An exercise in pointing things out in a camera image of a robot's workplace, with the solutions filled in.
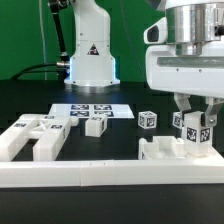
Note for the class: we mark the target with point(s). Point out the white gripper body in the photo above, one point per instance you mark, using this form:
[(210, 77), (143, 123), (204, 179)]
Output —
[(195, 75)]

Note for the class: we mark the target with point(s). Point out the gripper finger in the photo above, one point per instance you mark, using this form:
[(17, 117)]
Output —
[(214, 106), (182, 102)]

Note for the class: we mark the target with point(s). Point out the white chair seat part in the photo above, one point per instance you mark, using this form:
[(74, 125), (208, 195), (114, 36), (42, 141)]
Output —
[(161, 148)]

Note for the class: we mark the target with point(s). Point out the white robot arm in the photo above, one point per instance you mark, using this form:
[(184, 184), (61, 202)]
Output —
[(185, 52)]

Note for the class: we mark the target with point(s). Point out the white chair back part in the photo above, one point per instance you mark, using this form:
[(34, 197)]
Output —
[(49, 131)]

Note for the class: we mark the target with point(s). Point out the white tagged nut cube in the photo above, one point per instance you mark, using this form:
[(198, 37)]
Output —
[(147, 119), (177, 120)]

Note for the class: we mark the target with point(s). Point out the white U-shaped obstacle fence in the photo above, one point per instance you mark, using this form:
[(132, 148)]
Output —
[(113, 172)]

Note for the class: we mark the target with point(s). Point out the white base tag sheet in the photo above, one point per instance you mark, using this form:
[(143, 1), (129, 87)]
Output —
[(117, 111)]

